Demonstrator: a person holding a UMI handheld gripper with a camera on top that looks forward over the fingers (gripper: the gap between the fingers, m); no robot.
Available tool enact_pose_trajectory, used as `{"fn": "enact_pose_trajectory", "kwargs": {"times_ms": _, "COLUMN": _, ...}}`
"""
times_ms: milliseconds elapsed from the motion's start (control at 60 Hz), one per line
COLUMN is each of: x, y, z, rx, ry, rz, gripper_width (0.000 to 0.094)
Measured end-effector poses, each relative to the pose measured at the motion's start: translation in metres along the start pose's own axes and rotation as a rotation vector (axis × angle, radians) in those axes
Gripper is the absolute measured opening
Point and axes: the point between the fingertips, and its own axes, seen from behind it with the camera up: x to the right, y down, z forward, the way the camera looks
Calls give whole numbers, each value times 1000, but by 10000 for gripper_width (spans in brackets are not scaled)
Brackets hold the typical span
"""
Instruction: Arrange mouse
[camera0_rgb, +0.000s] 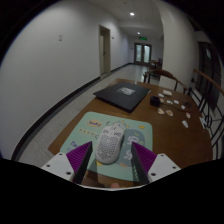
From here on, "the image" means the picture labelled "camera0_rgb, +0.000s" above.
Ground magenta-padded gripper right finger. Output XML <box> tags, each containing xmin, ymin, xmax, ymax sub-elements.
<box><xmin>130</xmin><ymin>141</ymin><xmax>182</xmax><ymax>185</ymax></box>

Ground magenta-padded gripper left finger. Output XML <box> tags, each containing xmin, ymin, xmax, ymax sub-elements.
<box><xmin>40</xmin><ymin>140</ymin><xmax>94</xmax><ymax>185</ymax></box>

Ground white perforated computer mouse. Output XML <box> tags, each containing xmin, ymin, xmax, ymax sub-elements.
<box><xmin>95</xmin><ymin>124</ymin><xmax>126</xmax><ymax>165</ymax></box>

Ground green cartoon-print mouse pad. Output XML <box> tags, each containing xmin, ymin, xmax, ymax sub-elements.
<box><xmin>59</xmin><ymin>111</ymin><xmax>155</xmax><ymax>184</ymax></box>

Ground white paper card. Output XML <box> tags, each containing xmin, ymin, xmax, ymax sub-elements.
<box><xmin>198</xmin><ymin>116</ymin><xmax>208</xmax><ymax>130</ymax></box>

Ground small black box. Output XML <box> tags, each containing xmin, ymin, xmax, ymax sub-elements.
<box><xmin>149</xmin><ymin>95</ymin><xmax>161</xmax><ymax>108</ymax></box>

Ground black closed laptop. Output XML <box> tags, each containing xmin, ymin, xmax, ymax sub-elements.
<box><xmin>92</xmin><ymin>81</ymin><xmax>152</xmax><ymax>113</ymax></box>

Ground wooden armchair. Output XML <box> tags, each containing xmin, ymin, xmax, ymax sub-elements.
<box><xmin>143</xmin><ymin>68</ymin><xmax>188</xmax><ymax>94</ymax></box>

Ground wood-topped black metal railing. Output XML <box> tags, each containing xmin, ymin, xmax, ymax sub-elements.
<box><xmin>191</xmin><ymin>68</ymin><xmax>224</xmax><ymax>159</ymax></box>

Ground dark framed window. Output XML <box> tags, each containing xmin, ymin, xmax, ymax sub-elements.
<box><xmin>196</xmin><ymin>41</ymin><xmax>221</xmax><ymax>111</ymax></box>

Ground small dark wooden chair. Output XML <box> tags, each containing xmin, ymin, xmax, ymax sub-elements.
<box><xmin>148</xmin><ymin>59</ymin><xmax>163</xmax><ymax>73</ymax></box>

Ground glass double door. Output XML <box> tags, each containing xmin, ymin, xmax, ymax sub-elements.
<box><xmin>133</xmin><ymin>42</ymin><xmax>153</xmax><ymax>65</ymax></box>

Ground white side door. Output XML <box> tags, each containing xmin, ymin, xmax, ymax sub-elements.
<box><xmin>98</xmin><ymin>24</ymin><xmax>112</xmax><ymax>78</ymax></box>

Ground ceiling lights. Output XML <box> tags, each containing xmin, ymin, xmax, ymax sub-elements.
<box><xmin>129</xmin><ymin>11</ymin><xmax>142</xmax><ymax>36</ymax></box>

